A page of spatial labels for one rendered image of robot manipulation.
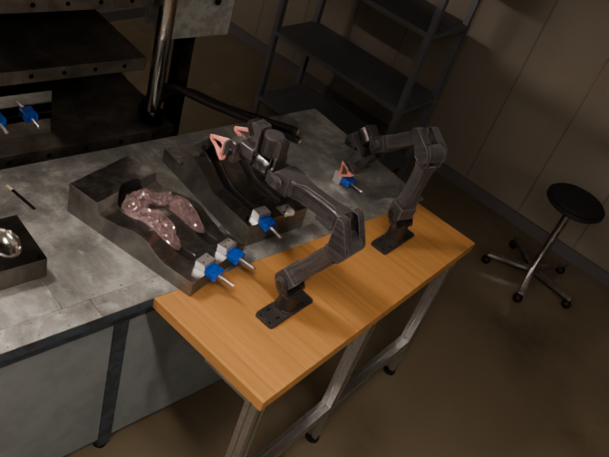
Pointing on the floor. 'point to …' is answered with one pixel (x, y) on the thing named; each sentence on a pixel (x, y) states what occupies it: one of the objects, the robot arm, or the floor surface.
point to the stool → (565, 199)
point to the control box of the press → (199, 20)
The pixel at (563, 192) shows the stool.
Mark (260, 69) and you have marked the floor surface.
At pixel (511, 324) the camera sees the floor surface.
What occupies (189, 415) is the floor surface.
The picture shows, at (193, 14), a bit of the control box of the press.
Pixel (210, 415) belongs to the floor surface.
